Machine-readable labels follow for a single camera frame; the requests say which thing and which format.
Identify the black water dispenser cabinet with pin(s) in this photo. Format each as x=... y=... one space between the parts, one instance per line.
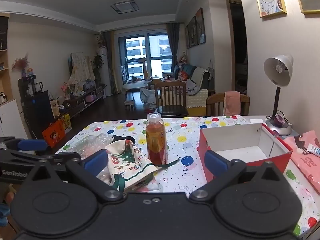
x=37 y=107

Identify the square ceiling light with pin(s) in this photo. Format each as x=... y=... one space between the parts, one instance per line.
x=125 y=7

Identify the orange juice bottle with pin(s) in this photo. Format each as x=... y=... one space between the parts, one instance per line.
x=156 y=140

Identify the pale cloth heap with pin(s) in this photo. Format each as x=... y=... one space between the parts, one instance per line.
x=148 y=98

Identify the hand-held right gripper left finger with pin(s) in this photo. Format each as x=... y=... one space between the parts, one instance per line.
x=96 y=160

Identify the round coffee table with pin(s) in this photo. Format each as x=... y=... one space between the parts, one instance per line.
x=135 y=85

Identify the white tube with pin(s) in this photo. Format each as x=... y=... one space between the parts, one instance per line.
x=314 y=150

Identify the white paper sheet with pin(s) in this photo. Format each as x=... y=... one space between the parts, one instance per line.
x=256 y=121

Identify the small wooden stool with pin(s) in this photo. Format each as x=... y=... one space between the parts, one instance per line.
x=130 y=104

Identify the beige paper bag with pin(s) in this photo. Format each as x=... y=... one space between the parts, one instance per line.
x=55 y=108

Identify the floral cloth covered television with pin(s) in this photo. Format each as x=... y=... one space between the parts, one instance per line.
x=81 y=70

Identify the pink printed pouch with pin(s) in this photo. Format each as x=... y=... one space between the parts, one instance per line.
x=303 y=160

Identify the dark wooden slatted chair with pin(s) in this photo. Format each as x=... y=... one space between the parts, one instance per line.
x=170 y=97

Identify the red cardboard box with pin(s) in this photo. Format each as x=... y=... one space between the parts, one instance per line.
x=250 y=140

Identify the sofa with cream cover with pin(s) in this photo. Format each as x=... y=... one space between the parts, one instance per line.
x=200 y=97

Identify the pink flowers in vase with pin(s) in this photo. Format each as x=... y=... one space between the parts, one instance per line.
x=65 y=88

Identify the brown wooden chair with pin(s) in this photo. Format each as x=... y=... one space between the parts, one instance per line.
x=215 y=105

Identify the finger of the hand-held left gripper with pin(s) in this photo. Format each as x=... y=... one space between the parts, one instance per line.
x=32 y=145
x=15 y=155

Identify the pink towel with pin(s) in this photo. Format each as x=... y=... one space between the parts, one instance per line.
x=232 y=103

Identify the yellow gift box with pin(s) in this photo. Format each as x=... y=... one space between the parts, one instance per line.
x=65 y=123

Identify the clear plastic bag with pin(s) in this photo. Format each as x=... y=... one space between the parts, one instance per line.
x=93 y=142

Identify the red cushion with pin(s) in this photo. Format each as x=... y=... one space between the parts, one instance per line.
x=183 y=75

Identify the green potted plant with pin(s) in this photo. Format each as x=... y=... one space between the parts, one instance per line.
x=98 y=61

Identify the white standing air conditioner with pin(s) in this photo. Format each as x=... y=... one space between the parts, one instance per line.
x=105 y=72

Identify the orange gift box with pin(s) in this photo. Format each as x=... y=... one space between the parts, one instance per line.
x=53 y=134

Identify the silver desk lamp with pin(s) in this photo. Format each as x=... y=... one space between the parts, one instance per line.
x=277 y=67

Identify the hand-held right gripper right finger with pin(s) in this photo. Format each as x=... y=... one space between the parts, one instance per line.
x=215 y=163

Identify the dark framed wall painting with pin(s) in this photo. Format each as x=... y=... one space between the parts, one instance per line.
x=200 y=27
x=187 y=38
x=192 y=32

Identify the dried red flowers in vase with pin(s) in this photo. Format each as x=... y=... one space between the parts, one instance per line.
x=21 y=63

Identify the balcony window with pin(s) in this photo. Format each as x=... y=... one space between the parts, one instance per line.
x=145 y=55

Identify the dark wooden television cabinet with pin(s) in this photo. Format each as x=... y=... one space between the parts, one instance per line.
x=82 y=103

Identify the grey curtain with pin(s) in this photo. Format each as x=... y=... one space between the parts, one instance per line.
x=111 y=62
x=173 y=47

